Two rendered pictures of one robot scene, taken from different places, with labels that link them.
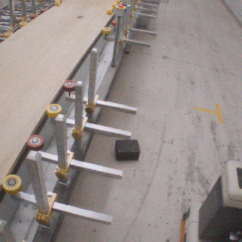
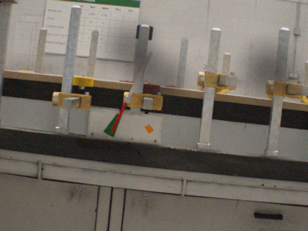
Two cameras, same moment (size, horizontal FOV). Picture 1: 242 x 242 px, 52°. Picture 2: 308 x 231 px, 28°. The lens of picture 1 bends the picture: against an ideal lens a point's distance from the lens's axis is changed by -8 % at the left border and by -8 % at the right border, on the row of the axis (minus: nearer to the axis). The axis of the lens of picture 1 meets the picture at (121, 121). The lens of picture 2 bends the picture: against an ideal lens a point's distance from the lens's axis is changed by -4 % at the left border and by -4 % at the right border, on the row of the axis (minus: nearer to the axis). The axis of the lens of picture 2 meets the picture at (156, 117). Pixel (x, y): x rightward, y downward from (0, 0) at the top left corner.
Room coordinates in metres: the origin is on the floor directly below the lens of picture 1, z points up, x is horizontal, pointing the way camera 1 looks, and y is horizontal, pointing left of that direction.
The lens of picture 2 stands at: (2.36, -2.15, 0.91)
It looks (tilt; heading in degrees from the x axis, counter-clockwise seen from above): 3 degrees down; 84
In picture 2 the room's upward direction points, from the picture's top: 6 degrees clockwise
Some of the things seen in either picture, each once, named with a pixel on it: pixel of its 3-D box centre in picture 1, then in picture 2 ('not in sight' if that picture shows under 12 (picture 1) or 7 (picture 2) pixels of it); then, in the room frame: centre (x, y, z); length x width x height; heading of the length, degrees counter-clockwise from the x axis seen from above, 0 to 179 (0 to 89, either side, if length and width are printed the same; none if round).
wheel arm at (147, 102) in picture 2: (134, 30); (147, 102); (2.54, 0.00, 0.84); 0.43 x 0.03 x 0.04; 86
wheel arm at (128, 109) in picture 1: (100, 104); not in sight; (1.29, 0.14, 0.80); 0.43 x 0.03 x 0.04; 86
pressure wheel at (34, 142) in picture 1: (36, 148); not in sight; (0.81, 0.37, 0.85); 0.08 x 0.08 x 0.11
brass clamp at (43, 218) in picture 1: (46, 208); not in sight; (0.53, 0.24, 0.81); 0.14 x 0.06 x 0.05; 176
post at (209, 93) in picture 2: (129, 19); (209, 95); (2.75, 0.07, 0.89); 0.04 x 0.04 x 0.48; 86
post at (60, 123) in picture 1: (62, 158); not in sight; (0.76, 0.23, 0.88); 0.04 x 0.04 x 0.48; 86
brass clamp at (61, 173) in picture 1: (64, 165); not in sight; (0.78, 0.23, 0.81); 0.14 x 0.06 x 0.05; 176
